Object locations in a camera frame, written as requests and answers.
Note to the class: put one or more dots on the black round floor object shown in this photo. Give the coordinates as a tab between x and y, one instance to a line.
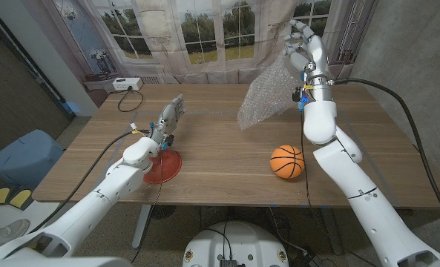
164	212

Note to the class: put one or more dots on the grey sneaker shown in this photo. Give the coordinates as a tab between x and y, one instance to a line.
4	235

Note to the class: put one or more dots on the printed window backdrop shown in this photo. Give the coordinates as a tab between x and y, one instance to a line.
205	37

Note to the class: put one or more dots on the red dish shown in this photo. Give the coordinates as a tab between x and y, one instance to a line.
169	165

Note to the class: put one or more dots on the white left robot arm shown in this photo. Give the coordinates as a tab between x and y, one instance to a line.
104	193

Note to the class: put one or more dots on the white table leg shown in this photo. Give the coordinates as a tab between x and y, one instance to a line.
141	226

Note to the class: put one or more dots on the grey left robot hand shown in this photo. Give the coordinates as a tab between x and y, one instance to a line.
165	120

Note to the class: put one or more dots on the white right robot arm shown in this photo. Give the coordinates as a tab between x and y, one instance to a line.
364	200

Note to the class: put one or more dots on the black floor device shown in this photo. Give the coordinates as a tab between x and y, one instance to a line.
306	260

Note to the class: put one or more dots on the blue upholstered seat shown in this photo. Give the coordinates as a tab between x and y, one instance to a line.
23	159

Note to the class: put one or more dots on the white power strip box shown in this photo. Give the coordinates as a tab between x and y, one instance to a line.
127	84

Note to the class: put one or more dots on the small orange basketball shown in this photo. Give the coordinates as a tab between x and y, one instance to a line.
287	162

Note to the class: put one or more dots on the clear bubble wrap sheet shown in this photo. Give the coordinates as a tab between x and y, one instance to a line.
268	92

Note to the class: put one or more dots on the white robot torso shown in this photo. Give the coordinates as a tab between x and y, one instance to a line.
238	241

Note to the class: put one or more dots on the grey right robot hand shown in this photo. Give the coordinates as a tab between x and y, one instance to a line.
314	52

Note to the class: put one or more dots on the blue plastic floor object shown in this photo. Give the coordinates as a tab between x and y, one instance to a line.
72	108

